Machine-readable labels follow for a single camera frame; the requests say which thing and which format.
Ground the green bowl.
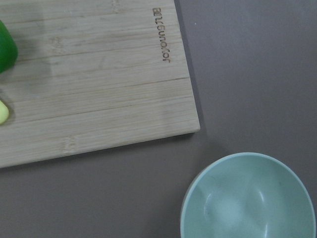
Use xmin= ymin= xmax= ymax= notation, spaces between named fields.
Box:
xmin=180 ymin=152 xmax=317 ymax=238

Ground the bamboo cutting board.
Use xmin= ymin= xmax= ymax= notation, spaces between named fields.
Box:
xmin=0 ymin=0 xmax=200 ymax=168

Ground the green lime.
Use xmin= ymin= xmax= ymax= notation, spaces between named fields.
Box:
xmin=0 ymin=21 xmax=18 ymax=73

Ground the yellow lemon slice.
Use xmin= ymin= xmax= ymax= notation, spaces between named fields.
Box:
xmin=0 ymin=101 xmax=9 ymax=124

